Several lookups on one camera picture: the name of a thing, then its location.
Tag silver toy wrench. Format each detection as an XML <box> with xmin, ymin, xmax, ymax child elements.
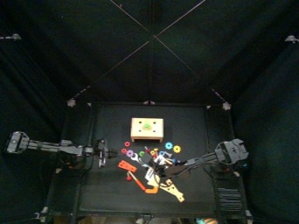
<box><xmin>129</xmin><ymin>152</ymin><xmax>145</xmax><ymax>168</ymax></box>

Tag orange and wood toy wrench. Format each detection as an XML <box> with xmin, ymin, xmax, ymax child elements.
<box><xmin>144</xmin><ymin>174</ymin><xmax>161</xmax><ymax>195</ymax></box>

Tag blue toy wrench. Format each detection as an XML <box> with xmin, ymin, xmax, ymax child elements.
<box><xmin>157</xmin><ymin>150</ymin><xmax>173</xmax><ymax>159</ymax></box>

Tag orange toy plate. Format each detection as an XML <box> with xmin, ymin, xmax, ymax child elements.
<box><xmin>116</xmin><ymin>159</ymin><xmax>138</xmax><ymax>173</ymax></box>

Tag wooden block with holes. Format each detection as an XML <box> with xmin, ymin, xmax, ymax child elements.
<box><xmin>129</xmin><ymin>117</ymin><xmax>164</xmax><ymax>144</ymax></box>

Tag black ribbed cable sleeve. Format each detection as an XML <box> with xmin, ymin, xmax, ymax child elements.
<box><xmin>215</xmin><ymin>186</ymin><xmax>245</xmax><ymax>212</ymax></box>

